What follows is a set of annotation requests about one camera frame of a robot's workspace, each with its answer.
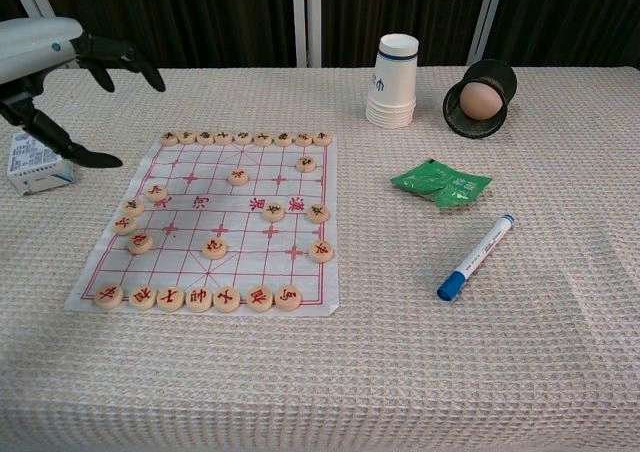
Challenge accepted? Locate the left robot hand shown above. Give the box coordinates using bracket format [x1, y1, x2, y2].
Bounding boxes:
[0, 16, 167, 169]

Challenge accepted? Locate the white paper cup stack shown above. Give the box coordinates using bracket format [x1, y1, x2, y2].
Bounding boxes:
[365, 33, 419, 130]

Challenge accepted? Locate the Chinese chess board mat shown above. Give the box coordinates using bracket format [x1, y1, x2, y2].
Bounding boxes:
[63, 134, 341, 318]

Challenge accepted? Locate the blue white marker pen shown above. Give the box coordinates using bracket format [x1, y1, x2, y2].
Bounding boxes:
[436, 213, 518, 303]

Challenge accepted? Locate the white upright frame pole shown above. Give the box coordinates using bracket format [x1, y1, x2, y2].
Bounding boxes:
[307, 0, 324, 68]
[291, 0, 308, 68]

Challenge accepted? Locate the white blue carton box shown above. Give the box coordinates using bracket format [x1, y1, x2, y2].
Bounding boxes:
[5, 132, 77, 197]

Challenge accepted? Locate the brown egg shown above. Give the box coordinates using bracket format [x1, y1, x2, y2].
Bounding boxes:
[458, 81, 504, 121]

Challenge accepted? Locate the beige waffle tablecloth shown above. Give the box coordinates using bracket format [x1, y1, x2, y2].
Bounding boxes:
[0, 64, 640, 452]

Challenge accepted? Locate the dark pleated curtain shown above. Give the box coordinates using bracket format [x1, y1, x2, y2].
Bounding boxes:
[0, 0, 640, 71]

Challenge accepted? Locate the green plastic packet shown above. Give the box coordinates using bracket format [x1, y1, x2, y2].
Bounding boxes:
[389, 158, 494, 210]

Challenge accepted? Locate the black cup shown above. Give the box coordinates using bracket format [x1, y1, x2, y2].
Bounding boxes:
[442, 58, 519, 139]

